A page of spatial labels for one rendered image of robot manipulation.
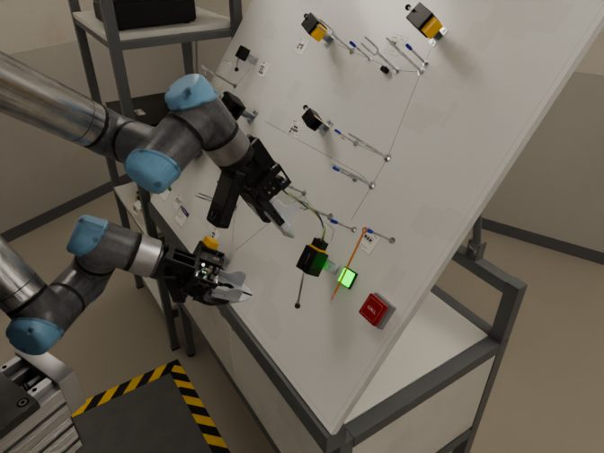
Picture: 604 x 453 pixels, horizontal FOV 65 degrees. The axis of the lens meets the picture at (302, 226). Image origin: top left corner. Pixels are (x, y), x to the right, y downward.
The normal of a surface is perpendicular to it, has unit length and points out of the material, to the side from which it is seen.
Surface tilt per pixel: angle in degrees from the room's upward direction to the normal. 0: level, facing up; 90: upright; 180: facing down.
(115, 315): 0
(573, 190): 90
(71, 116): 94
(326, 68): 54
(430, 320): 0
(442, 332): 0
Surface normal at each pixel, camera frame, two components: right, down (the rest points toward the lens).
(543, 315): 0.00, -0.83
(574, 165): -0.54, 0.46
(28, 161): 0.84, 0.30
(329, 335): -0.67, -0.25
